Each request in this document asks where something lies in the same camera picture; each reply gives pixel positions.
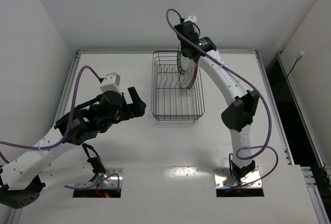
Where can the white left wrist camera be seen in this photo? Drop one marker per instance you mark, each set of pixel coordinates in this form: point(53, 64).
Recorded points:
point(111, 83)

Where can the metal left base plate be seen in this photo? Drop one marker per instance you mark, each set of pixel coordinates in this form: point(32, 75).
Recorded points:
point(111, 180)

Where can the grey wire dish rack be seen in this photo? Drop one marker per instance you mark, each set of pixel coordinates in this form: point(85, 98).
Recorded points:
point(171, 103)

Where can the white plate orange sunburst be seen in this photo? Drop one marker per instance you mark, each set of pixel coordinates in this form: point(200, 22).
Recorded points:
point(190, 69)

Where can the plate with green rim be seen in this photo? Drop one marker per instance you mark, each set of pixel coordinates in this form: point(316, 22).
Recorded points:
point(179, 59)

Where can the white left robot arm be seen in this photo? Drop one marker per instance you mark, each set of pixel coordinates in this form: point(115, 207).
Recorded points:
point(24, 180)

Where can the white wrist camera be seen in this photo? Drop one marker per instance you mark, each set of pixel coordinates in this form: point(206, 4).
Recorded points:
point(192, 19)
point(111, 83)

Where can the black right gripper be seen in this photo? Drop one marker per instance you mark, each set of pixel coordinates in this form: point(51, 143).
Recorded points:
point(187, 52)

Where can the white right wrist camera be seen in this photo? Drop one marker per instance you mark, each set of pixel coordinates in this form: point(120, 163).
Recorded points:
point(192, 19)

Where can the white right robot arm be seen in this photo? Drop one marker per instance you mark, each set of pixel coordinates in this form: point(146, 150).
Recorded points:
point(242, 102)

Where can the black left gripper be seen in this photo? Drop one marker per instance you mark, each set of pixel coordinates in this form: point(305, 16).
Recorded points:
point(130, 107)

